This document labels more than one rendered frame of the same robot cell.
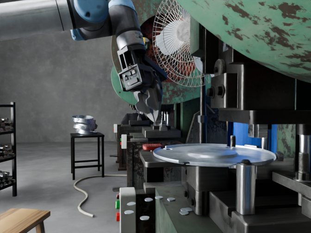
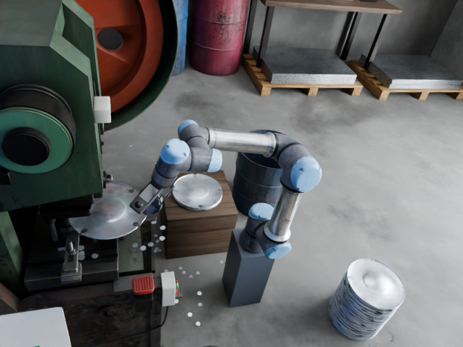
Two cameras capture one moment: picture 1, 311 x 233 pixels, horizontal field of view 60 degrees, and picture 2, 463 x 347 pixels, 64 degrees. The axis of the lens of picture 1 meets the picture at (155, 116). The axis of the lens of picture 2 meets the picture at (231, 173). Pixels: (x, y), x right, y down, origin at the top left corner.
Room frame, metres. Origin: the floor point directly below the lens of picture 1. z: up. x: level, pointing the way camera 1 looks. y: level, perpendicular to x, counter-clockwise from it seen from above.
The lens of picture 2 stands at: (1.67, 0.09, 1.85)
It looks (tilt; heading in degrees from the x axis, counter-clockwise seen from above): 40 degrees down; 168
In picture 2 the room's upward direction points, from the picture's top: 10 degrees clockwise
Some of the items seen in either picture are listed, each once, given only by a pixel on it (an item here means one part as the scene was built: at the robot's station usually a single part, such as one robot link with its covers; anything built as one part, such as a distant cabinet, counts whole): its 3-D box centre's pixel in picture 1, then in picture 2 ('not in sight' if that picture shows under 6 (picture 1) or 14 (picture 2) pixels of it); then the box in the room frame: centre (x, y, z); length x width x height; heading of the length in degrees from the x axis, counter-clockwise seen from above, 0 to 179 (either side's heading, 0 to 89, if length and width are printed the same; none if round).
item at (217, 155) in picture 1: (211, 152); (109, 208); (0.66, -0.14, 0.78); 0.29 x 0.29 x 0.01
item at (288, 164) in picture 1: (258, 162); (75, 216); (0.68, -0.26, 0.76); 0.15 x 0.09 x 0.05; 8
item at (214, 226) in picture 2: not in sight; (195, 213); (0.11, 0.25, 0.18); 0.40 x 0.38 x 0.35; 98
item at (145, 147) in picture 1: (152, 155); (142, 290); (0.97, 0.01, 0.72); 0.07 x 0.06 x 0.08; 98
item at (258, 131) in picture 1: (256, 129); not in sight; (0.68, -0.25, 0.84); 0.05 x 0.03 x 0.04; 8
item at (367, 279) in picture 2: not in sight; (375, 282); (0.71, 1.13, 0.33); 0.29 x 0.29 x 0.01
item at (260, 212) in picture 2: not in sight; (260, 219); (0.55, 0.51, 0.62); 0.13 x 0.12 x 0.14; 15
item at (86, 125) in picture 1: (86, 144); not in sight; (3.57, 0.92, 0.40); 0.45 x 0.40 x 0.79; 20
